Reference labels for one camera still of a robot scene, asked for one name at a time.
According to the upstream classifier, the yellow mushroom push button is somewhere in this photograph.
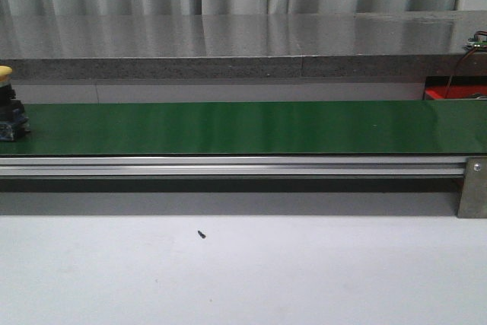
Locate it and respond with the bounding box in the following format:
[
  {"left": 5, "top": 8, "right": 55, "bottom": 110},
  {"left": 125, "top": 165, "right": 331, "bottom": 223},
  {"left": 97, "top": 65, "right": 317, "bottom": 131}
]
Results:
[{"left": 1, "top": 65, "right": 30, "bottom": 142}]

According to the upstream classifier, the grey stone counter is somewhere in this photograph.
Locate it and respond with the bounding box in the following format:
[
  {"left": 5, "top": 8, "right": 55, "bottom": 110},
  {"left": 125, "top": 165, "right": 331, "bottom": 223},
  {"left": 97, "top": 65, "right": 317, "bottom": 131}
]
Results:
[{"left": 1, "top": 11, "right": 486, "bottom": 80}]

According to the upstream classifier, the green conveyor belt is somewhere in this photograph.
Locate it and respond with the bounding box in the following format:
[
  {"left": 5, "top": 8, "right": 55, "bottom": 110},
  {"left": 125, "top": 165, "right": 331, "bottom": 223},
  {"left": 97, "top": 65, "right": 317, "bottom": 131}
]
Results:
[{"left": 1, "top": 100, "right": 486, "bottom": 156}]

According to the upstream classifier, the red plastic tray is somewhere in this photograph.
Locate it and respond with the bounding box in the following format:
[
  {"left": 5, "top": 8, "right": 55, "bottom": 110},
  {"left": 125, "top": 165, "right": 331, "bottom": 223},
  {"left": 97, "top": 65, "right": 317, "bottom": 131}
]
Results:
[{"left": 423, "top": 76, "right": 486, "bottom": 100}]

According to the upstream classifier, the small green circuit board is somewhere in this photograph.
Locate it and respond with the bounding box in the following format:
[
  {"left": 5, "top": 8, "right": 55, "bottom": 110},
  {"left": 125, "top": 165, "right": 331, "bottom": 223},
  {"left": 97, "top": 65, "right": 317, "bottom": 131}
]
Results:
[{"left": 464, "top": 30, "right": 487, "bottom": 51}]

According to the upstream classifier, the aluminium conveyor frame rail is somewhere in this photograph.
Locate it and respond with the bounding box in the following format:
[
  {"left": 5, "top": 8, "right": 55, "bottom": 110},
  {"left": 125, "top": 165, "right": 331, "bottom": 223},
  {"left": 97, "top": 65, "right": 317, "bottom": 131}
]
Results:
[{"left": 1, "top": 155, "right": 467, "bottom": 178}]

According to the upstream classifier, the steel conveyor support bracket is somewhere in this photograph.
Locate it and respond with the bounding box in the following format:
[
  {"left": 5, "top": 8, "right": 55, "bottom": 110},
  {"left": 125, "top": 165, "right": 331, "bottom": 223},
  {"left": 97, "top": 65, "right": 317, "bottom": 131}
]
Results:
[{"left": 457, "top": 157, "right": 487, "bottom": 218}]

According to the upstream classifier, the red black wire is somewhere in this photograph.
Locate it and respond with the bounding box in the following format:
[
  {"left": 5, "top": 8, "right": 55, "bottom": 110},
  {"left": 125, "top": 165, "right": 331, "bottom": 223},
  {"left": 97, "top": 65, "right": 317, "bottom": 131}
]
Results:
[{"left": 444, "top": 30, "right": 487, "bottom": 100}]

